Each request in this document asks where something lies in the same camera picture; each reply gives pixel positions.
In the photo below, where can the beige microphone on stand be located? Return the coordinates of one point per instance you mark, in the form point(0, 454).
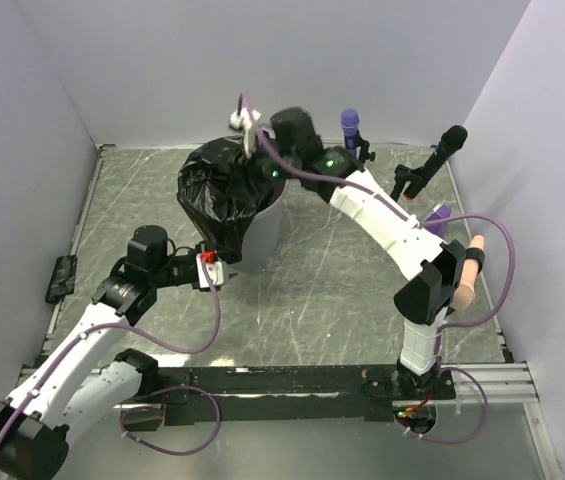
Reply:
point(475, 257)

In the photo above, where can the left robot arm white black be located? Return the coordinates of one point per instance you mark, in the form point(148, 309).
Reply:
point(42, 418)

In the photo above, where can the grey plastic trash bin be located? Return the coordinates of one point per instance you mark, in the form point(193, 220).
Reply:
point(263, 234)

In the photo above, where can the black microphone on stand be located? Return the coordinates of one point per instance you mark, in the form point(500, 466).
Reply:
point(409, 182)

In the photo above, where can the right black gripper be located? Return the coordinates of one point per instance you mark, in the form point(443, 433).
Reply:
point(266, 186)

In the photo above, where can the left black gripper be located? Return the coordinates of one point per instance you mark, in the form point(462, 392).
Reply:
point(201, 247)

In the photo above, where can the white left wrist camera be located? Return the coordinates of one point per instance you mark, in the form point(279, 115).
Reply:
point(211, 271)

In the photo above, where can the aluminium rail frame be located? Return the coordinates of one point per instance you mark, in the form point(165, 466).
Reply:
point(488, 384)

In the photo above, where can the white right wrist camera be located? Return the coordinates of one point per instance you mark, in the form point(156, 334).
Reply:
point(242, 121)

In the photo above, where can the purple box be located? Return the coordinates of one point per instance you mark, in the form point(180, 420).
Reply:
point(439, 212)

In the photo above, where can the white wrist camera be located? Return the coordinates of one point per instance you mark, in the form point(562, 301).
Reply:
point(211, 271)
point(242, 121)

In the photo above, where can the purple microphone on stand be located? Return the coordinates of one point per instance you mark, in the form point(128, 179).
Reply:
point(353, 140)

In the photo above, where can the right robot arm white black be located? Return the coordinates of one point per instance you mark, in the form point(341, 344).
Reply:
point(431, 267)

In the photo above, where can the black trash bag roll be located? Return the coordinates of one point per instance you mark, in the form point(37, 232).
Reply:
point(221, 191)

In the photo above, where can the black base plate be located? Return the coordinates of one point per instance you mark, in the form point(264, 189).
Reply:
point(372, 392)

